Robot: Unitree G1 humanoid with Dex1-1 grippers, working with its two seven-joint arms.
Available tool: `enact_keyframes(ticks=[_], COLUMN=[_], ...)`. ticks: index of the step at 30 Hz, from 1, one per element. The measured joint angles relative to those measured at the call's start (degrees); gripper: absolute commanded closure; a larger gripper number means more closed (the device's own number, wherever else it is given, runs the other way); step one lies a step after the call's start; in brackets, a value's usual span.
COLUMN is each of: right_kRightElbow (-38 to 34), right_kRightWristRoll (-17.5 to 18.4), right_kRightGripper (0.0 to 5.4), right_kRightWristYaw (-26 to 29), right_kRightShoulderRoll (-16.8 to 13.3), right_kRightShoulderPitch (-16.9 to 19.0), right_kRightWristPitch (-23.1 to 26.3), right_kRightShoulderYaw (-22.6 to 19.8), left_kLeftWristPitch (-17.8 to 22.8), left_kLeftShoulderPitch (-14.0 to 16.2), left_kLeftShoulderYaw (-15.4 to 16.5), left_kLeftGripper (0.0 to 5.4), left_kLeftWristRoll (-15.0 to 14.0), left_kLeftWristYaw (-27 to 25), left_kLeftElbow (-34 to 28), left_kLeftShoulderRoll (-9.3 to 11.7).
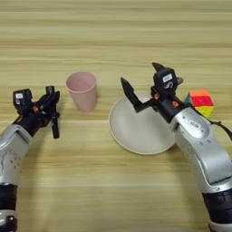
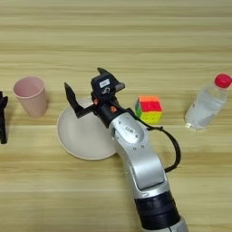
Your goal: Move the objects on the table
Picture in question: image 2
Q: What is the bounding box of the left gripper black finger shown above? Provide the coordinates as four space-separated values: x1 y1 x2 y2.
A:
0 91 9 117

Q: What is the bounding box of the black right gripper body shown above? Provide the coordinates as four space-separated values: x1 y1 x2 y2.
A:
74 82 135 129

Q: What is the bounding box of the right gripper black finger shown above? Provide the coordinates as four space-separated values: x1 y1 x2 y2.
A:
63 82 82 117
96 67 115 80

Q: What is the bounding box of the pink plastic cup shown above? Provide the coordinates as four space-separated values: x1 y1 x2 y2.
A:
12 75 49 119

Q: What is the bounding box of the colourful puzzle cube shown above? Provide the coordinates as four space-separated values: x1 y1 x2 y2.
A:
134 94 164 124

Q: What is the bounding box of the clear bottle with red cap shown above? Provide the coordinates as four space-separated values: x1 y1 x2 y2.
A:
184 72 232 131

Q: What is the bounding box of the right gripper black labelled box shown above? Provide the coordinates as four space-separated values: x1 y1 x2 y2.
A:
90 74 120 98

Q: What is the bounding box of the white round plate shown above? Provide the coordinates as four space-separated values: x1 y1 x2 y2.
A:
56 96 121 161

